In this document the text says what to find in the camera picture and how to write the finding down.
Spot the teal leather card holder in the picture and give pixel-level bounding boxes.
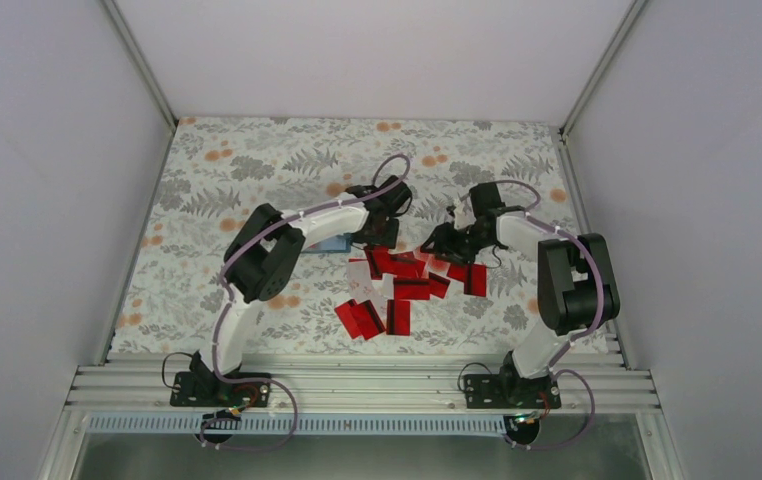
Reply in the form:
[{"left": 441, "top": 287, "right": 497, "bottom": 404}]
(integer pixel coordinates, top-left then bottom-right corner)
[{"left": 302, "top": 235, "right": 351, "bottom": 254}]

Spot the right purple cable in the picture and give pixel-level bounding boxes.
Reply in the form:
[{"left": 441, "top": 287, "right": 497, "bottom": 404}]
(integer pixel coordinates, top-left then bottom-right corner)
[{"left": 460, "top": 180, "right": 606, "bottom": 453}]

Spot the floral table mat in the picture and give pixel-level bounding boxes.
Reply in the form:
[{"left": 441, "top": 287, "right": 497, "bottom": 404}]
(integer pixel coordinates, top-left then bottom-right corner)
[{"left": 110, "top": 117, "right": 577, "bottom": 355}]

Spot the red card front middle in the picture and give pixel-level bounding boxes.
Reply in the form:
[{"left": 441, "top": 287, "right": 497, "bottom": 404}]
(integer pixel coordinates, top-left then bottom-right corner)
[{"left": 386, "top": 299, "right": 411, "bottom": 336}]

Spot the red card centre pile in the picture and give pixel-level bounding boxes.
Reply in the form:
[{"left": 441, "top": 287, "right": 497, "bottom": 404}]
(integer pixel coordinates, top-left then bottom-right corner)
[{"left": 393, "top": 277, "right": 431, "bottom": 300}]

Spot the purple cable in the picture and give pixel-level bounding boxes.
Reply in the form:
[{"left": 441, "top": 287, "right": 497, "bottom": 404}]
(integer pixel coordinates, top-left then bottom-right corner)
[
  {"left": 211, "top": 153, "right": 413, "bottom": 452},
  {"left": 460, "top": 180, "right": 606, "bottom": 453}
]

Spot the aluminium rail frame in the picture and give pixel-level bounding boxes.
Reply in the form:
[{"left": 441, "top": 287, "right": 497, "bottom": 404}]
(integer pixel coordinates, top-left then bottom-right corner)
[{"left": 65, "top": 352, "right": 661, "bottom": 414}]

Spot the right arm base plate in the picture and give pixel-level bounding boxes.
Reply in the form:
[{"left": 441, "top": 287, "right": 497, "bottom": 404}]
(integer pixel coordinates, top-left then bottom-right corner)
[{"left": 461, "top": 374, "right": 562, "bottom": 410}]

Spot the red card front left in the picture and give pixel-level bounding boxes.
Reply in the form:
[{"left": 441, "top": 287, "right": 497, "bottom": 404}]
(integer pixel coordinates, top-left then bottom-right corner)
[{"left": 334, "top": 300, "right": 386, "bottom": 340}]

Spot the white april card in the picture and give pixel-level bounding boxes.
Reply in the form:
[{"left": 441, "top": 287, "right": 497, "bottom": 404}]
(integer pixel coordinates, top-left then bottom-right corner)
[{"left": 346, "top": 259, "right": 377, "bottom": 303}]

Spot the red card pile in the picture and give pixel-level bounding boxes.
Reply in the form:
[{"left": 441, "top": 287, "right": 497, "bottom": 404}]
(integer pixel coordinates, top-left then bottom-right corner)
[
  {"left": 364, "top": 247, "right": 427, "bottom": 280},
  {"left": 393, "top": 277, "right": 431, "bottom": 300}
]

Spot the perforated cable tray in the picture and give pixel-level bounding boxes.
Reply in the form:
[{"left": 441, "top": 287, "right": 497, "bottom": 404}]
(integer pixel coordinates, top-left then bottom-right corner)
[{"left": 84, "top": 412, "right": 506, "bottom": 437}]

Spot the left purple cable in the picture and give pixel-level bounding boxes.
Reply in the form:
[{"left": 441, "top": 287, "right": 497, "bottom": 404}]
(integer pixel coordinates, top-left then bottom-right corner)
[{"left": 211, "top": 153, "right": 413, "bottom": 452}]

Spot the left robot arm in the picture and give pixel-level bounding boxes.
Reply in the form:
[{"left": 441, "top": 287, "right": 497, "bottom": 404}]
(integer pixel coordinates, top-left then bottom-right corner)
[{"left": 190, "top": 176, "right": 412, "bottom": 405}]

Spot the red card right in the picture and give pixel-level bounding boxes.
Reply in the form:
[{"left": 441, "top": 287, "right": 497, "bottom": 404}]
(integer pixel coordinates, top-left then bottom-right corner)
[{"left": 447, "top": 264, "right": 488, "bottom": 297}]

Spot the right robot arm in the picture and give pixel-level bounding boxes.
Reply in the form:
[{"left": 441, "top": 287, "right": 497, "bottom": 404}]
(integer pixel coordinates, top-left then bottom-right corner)
[{"left": 420, "top": 182, "right": 621, "bottom": 407}]

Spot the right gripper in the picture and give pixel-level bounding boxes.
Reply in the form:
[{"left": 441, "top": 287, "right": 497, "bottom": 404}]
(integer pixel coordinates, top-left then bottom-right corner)
[{"left": 421, "top": 221, "right": 494, "bottom": 266}]

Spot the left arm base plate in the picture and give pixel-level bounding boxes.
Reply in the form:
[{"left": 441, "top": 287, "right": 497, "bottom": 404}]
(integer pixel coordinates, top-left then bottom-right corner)
[{"left": 169, "top": 372, "right": 272, "bottom": 409}]

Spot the red card top pile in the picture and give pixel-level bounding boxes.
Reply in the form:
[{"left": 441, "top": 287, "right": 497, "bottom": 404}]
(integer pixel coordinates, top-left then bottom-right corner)
[{"left": 364, "top": 247, "right": 427, "bottom": 280}]

